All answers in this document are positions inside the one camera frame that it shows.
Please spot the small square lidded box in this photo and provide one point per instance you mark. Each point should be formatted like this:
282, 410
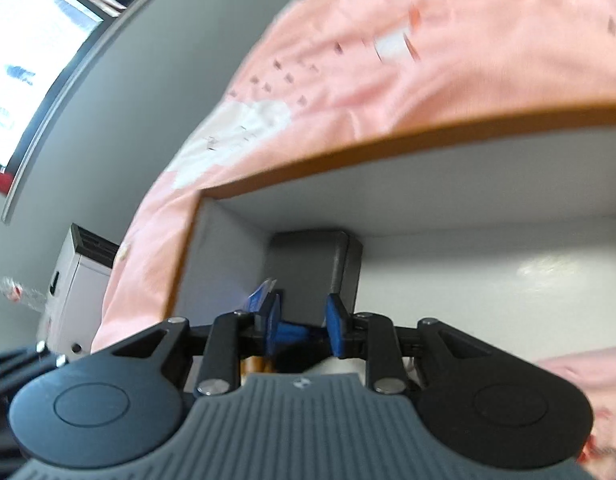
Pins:
308, 265

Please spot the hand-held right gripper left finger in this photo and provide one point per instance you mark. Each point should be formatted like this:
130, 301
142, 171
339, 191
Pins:
272, 327

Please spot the orange cardboard box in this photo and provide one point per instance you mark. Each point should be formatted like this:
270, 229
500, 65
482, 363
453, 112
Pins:
488, 270

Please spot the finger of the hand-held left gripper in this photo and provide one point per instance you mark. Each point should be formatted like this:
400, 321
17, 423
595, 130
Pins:
32, 365

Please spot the white floor appliance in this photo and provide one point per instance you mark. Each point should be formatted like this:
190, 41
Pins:
82, 285

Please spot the red object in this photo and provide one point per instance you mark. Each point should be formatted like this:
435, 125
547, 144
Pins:
2, 181

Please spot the clear plastic bottle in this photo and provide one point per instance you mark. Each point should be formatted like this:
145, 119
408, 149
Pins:
17, 292

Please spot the pink printed blanket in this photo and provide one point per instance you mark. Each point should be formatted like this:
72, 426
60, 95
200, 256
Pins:
413, 60

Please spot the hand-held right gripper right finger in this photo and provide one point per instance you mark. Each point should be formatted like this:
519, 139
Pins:
336, 329

